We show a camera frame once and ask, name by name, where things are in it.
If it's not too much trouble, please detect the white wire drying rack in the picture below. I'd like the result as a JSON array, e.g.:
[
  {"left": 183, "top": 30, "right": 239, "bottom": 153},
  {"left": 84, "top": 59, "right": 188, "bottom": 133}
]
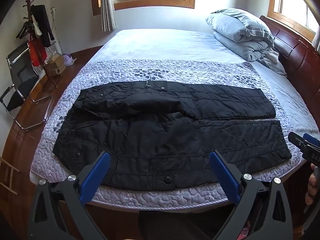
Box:
[{"left": 49, "top": 7, "right": 63, "bottom": 56}]

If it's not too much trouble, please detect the black metal folding chair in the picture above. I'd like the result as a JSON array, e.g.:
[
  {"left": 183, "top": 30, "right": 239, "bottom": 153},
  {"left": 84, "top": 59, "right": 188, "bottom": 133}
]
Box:
[{"left": 0, "top": 40, "right": 53, "bottom": 131}]

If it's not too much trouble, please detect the wooden coat rack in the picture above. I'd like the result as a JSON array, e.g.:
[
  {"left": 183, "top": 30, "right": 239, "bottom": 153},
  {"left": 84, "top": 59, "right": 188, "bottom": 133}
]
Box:
[{"left": 16, "top": 0, "right": 58, "bottom": 91}]

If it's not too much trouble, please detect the pale striped curtain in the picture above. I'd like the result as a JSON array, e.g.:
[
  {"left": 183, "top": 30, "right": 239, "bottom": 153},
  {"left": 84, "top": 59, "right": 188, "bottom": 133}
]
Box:
[{"left": 98, "top": 0, "right": 118, "bottom": 32}]

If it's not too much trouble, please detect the small purple object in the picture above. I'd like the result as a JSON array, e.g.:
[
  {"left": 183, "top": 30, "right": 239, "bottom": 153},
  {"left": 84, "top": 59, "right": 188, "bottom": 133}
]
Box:
[{"left": 62, "top": 53, "right": 77, "bottom": 66}]

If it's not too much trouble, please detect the wooden bed headboard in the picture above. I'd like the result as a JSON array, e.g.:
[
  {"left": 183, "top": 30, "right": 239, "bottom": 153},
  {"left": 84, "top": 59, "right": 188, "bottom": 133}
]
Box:
[{"left": 259, "top": 15, "right": 320, "bottom": 107}]

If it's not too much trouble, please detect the light wooden frame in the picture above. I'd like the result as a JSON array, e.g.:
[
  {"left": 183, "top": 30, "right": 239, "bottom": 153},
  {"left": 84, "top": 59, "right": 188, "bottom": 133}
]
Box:
[{"left": 0, "top": 156, "right": 20, "bottom": 195}]

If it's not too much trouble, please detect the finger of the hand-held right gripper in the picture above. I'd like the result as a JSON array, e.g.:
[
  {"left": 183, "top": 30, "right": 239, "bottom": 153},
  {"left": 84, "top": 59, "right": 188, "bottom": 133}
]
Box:
[
  {"left": 288, "top": 131, "right": 310, "bottom": 147},
  {"left": 303, "top": 133, "right": 320, "bottom": 145}
]

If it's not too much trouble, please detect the person's right hand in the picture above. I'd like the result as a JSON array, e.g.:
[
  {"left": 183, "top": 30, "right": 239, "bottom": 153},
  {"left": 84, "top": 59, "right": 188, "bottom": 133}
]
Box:
[{"left": 307, "top": 164, "right": 320, "bottom": 206}]

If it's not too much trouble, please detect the folded light blue duvet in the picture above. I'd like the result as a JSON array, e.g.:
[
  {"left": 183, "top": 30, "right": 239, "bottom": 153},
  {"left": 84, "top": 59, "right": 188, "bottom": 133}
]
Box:
[{"left": 205, "top": 8, "right": 287, "bottom": 76}]

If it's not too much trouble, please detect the bed with grey quilt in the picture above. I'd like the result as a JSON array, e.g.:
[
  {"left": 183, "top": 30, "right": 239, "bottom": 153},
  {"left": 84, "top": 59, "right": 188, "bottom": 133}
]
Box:
[{"left": 29, "top": 29, "right": 320, "bottom": 209}]

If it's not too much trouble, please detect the black quilted jacket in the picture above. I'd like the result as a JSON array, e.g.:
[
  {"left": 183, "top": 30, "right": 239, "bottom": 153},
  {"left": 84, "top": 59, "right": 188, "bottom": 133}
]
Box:
[{"left": 52, "top": 80, "right": 292, "bottom": 191}]

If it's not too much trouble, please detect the black hanging garment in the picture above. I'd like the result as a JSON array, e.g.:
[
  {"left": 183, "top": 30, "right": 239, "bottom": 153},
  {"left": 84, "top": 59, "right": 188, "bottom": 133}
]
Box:
[{"left": 31, "top": 4, "right": 55, "bottom": 47}]

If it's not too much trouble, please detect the narrow wooden frame window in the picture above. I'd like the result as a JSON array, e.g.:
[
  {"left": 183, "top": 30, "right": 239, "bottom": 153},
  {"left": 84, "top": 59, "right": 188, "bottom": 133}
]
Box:
[{"left": 267, "top": 0, "right": 320, "bottom": 42}]

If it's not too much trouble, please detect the cardboard box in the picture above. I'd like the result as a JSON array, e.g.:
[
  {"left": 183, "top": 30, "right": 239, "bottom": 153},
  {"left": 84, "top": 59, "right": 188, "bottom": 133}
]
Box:
[{"left": 46, "top": 54, "right": 66, "bottom": 77}]

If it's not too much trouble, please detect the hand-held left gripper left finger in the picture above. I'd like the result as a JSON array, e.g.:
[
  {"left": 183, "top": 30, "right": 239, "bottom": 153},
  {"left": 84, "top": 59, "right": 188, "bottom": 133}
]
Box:
[{"left": 27, "top": 151, "right": 112, "bottom": 240}]

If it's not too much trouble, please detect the red hanging garment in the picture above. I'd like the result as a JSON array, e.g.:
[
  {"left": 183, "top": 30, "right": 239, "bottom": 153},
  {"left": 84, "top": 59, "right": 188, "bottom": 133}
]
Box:
[{"left": 27, "top": 38, "right": 48, "bottom": 67}]

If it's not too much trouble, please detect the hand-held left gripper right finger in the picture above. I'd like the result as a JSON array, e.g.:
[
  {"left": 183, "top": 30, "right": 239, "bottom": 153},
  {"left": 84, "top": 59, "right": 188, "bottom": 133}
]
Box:
[{"left": 209, "top": 150, "right": 293, "bottom": 240}]

